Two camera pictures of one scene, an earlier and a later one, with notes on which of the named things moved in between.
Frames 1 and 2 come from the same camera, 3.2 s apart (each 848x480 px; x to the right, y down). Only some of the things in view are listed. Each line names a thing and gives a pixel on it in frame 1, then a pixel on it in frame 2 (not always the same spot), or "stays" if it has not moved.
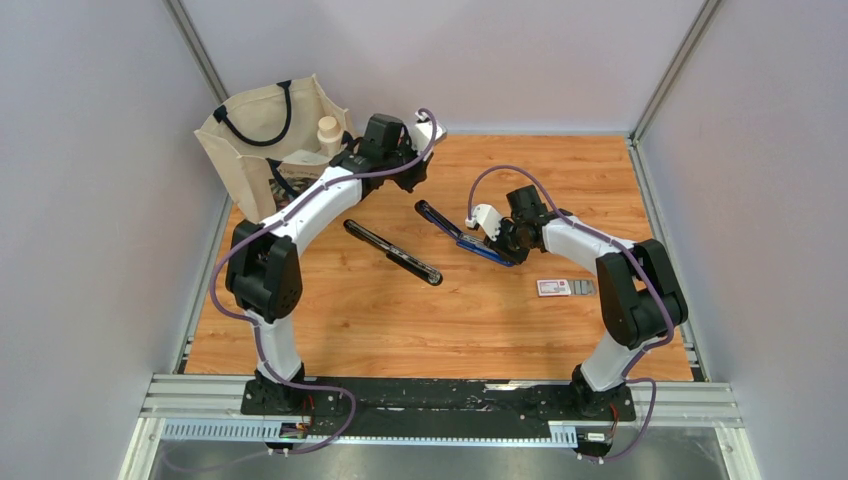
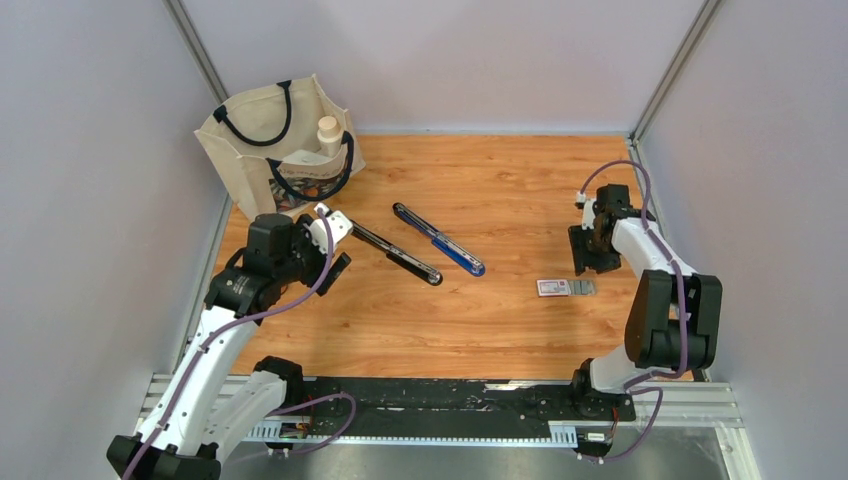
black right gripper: [497, 245] -> [582, 259]
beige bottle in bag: [329, 135] stays
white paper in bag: [305, 157] stays
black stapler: [394, 254] stays
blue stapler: [475, 244] -> [441, 241]
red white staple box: [553, 287] stays
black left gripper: [417, 175] -> [302, 237]
